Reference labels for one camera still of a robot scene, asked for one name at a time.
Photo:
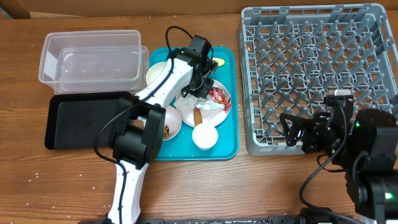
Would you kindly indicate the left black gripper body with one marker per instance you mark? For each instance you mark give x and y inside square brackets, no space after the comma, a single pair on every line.
[200,88]

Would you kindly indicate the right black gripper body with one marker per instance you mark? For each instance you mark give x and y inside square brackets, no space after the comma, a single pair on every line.
[318,138]

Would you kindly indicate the white napkin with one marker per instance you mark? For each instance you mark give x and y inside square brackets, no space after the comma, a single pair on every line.
[191,102]

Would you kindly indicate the red snack wrapper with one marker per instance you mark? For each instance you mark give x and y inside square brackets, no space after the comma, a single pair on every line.
[221,96]

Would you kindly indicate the brown carrot stick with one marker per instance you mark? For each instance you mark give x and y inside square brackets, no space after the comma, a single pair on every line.
[197,116]

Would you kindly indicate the pink bowl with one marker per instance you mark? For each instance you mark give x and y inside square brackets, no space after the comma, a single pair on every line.
[173,121]

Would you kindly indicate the cream green bowl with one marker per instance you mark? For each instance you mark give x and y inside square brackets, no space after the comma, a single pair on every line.
[155,75]

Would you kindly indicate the brown food scrap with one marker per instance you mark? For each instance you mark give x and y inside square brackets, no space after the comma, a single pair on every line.
[166,131]

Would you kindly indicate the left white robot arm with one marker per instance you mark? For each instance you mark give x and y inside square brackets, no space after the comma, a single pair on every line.
[136,131]

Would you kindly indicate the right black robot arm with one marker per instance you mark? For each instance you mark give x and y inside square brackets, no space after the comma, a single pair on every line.
[365,150]

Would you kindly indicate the grey dishwasher rack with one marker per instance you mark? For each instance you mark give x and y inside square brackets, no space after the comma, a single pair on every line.
[292,56]

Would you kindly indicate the black waste tray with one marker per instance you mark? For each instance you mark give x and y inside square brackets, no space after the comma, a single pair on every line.
[74,120]

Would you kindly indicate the yellow plastic spoon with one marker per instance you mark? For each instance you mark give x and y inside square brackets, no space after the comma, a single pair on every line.
[219,61]

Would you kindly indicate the large white plate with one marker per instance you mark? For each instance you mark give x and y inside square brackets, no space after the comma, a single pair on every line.
[214,117]

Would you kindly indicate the small white cup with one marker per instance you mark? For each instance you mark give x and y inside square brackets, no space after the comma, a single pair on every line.
[205,136]

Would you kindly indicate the clear plastic bin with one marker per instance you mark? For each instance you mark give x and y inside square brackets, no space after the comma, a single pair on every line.
[94,61]

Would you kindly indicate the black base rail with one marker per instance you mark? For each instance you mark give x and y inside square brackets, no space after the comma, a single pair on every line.
[306,216]

